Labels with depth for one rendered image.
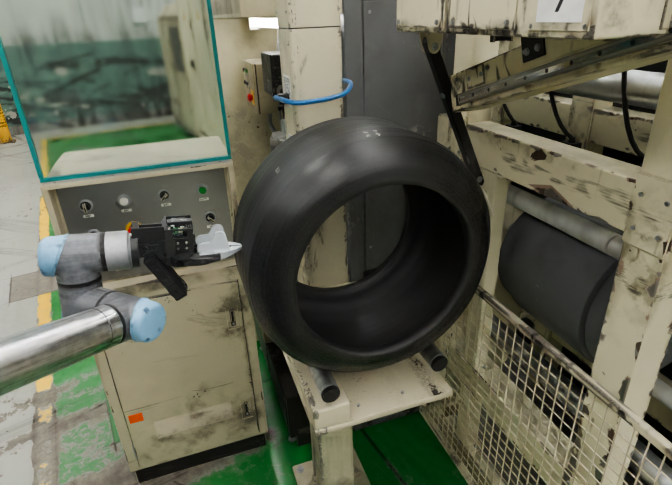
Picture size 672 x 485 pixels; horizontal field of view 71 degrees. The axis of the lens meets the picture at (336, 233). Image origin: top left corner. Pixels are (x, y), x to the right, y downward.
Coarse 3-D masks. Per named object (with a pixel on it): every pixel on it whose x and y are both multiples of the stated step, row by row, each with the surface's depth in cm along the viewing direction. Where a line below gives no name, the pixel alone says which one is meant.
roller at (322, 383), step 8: (312, 368) 113; (312, 376) 112; (320, 376) 110; (328, 376) 109; (320, 384) 108; (328, 384) 107; (336, 384) 108; (320, 392) 107; (328, 392) 106; (336, 392) 107; (328, 400) 107
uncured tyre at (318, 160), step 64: (320, 128) 102; (384, 128) 96; (256, 192) 98; (320, 192) 87; (448, 192) 96; (256, 256) 92; (448, 256) 125; (320, 320) 128; (384, 320) 128; (448, 320) 111
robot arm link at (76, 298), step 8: (96, 280) 89; (64, 288) 86; (72, 288) 86; (80, 288) 87; (88, 288) 88; (96, 288) 89; (104, 288) 89; (64, 296) 87; (72, 296) 87; (80, 296) 87; (88, 296) 87; (96, 296) 86; (64, 304) 88; (72, 304) 87; (80, 304) 86; (88, 304) 86; (64, 312) 88; (72, 312) 87
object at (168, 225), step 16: (144, 224) 90; (160, 224) 91; (176, 224) 93; (192, 224) 96; (144, 240) 90; (160, 240) 91; (176, 240) 91; (192, 240) 92; (144, 256) 91; (160, 256) 92; (176, 256) 92
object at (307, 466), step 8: (304, 464) 193; (312, 464) 193; (360, 464) 192; (296, 472) 190; (304, 472) 190; (312, 472) 190; (296, 480) 187; (304, 480) 187; (360, 480) 186; (368, 480) 186
